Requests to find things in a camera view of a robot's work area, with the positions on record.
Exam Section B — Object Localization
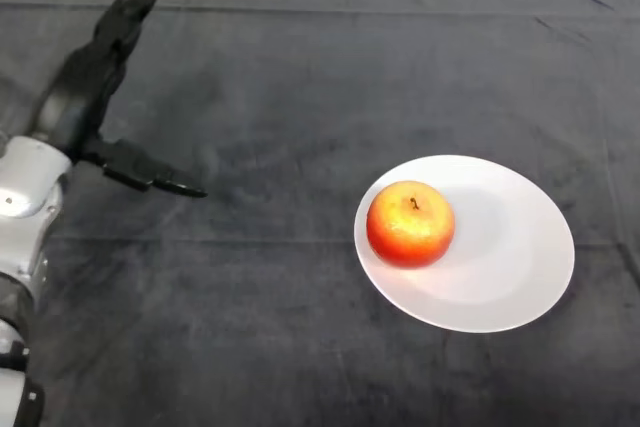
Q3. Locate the red yellow apple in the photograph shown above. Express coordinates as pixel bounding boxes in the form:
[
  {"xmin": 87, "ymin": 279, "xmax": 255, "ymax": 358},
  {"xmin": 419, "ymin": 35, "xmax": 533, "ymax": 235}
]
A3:
[{"xmin": 366, "ymin": 180, "xmax": 456, "ymax": 270}]

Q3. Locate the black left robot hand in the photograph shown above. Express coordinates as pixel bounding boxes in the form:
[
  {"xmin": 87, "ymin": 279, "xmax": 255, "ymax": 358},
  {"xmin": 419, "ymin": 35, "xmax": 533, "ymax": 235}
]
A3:
[{"xmin": 27, "ymin": 0, "xmax": 209, "ymax": 199}]

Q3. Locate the black cloth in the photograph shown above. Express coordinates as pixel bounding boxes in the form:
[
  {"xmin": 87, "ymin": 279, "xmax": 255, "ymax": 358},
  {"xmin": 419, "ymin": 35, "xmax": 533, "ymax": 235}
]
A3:
[{"xmin": 0, "ymin": 0, "xmax": 640, "ymax": 427}]

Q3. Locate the white round plate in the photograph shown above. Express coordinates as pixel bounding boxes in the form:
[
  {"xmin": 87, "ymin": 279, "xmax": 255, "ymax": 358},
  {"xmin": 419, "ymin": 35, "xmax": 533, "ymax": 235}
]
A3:
[{"xmin": 353, "ymin": 154, "xmax": 576, "ymax": 334}]

